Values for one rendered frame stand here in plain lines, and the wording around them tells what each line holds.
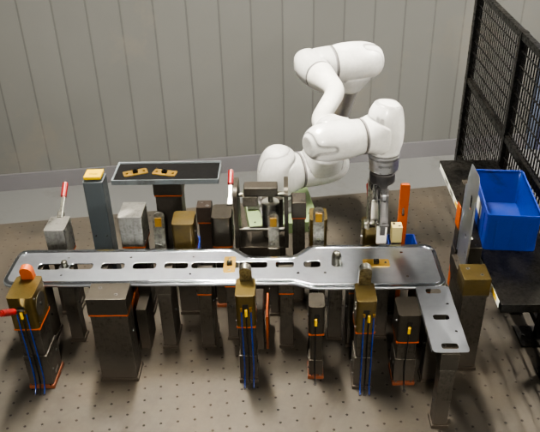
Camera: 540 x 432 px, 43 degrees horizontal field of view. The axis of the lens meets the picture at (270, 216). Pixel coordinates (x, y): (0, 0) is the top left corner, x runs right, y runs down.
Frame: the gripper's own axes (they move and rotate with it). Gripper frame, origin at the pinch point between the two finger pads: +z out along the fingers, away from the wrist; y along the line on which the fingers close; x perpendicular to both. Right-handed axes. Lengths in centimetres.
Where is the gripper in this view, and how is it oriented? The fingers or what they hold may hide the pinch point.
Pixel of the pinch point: (378, 227)
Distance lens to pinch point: 215.2
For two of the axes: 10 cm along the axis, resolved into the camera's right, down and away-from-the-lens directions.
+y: -0.1, 5.3, -8.5
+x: 10.0, -0.1, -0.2
